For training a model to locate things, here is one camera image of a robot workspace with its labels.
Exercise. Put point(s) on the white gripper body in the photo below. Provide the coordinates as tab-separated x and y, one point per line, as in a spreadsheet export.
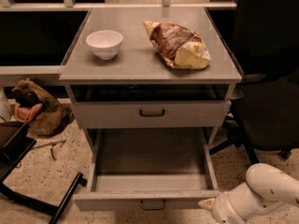
222	209

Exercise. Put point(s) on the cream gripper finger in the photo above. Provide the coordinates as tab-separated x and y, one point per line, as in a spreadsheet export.
207	204

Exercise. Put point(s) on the grey drawer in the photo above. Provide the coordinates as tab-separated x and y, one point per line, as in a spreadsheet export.
91	115
148	169

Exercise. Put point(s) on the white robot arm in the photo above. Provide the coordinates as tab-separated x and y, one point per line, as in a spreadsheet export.
266	191

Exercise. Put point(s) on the grey drawer cabinet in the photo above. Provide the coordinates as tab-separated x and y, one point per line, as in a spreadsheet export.
138	63

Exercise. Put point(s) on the grey top drawer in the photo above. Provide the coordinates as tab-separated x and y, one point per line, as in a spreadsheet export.
91	115

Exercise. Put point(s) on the brown chip bag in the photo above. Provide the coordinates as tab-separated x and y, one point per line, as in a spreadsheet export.
180	47

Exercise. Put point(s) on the tool on floor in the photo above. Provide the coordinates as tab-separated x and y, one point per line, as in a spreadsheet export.
51	145

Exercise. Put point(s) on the black office chair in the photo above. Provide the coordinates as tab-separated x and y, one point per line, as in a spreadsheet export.
265	109

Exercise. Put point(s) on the brown bag on floor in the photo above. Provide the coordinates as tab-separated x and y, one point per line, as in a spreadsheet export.
44	114

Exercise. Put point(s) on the white ceramic bowl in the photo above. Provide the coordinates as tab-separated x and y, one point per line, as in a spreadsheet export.
104	44

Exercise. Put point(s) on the black stand frame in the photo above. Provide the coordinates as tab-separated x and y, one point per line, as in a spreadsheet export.
40	176

